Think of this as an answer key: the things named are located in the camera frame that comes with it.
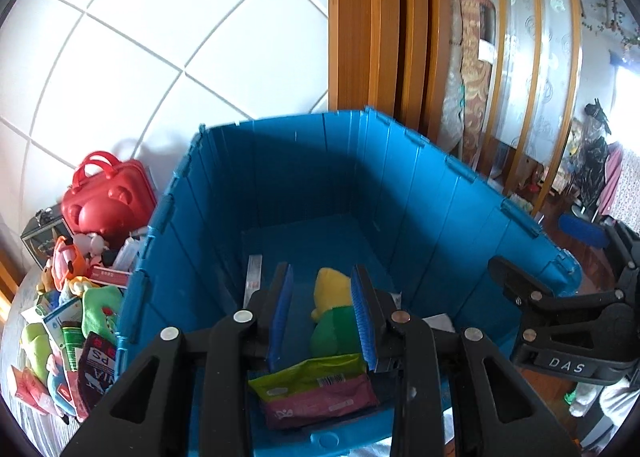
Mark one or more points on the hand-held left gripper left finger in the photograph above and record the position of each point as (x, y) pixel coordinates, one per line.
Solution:
(281, 317)

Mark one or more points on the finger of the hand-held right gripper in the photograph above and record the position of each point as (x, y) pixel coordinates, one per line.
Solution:
(520, 284)
(580, 231)

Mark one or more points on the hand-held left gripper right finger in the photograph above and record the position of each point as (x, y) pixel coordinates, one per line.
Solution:
(361, 317)

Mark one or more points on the dark green yellow plush toy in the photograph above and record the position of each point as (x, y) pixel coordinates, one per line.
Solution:
(332, 332)

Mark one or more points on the green pink packet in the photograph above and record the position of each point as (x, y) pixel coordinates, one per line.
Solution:
(310, 397)

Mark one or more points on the blue plastic crate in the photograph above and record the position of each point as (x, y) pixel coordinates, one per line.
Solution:
(310, 177)

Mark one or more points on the slim white box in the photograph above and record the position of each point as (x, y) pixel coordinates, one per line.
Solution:
(253, 277)

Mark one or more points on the pink white cloth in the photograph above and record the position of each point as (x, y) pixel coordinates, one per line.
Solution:
(625, 182)

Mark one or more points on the dark hanging clothes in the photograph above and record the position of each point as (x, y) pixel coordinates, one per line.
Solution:
(597, 157)

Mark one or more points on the white paper sheet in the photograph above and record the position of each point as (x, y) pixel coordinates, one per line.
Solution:
(440, 322)

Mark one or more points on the white plastic packet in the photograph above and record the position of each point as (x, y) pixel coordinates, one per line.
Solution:
(127, 249)

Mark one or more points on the red white box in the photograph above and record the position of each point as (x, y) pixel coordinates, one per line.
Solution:
(112, 277)

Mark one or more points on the frosted glass wooden screen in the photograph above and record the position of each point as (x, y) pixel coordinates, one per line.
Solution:
(525, 62)

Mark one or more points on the rolled patterned carpet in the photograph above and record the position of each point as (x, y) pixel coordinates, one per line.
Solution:
(472, 87)

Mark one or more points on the green plush with red mark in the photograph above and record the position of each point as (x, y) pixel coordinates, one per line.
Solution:
(100, 309)

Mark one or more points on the dark maroon printed pouch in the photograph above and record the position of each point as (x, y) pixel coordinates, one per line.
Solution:
(97, 372)

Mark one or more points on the red bear-shaped case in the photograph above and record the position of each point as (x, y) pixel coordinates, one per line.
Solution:
(110, 202)

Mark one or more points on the green bottle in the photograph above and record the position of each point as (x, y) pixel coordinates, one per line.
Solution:
(72, 344)

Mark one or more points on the white blue box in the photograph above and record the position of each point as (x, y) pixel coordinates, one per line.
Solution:
(62, 314)

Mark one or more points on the orange pink plush toy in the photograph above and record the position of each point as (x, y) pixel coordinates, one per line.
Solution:
(67, 257)

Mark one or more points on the small brown plush toy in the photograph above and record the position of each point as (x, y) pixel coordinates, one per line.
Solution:
(46, 282)

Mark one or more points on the light green plush toy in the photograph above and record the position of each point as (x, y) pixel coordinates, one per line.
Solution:
(35, 347)

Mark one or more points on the dark metal box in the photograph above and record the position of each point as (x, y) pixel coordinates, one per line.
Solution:
(42, 242)

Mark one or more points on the red tissue packets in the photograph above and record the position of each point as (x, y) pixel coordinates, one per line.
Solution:
(30, 387)

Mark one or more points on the pile of toys and packets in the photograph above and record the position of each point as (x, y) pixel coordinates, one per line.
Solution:
(30, 432)

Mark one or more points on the dried vine wall decoration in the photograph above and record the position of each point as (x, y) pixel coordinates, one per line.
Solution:
(612, 24)

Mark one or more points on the wooden door frame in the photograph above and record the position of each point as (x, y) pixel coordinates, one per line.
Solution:
(370, 37)

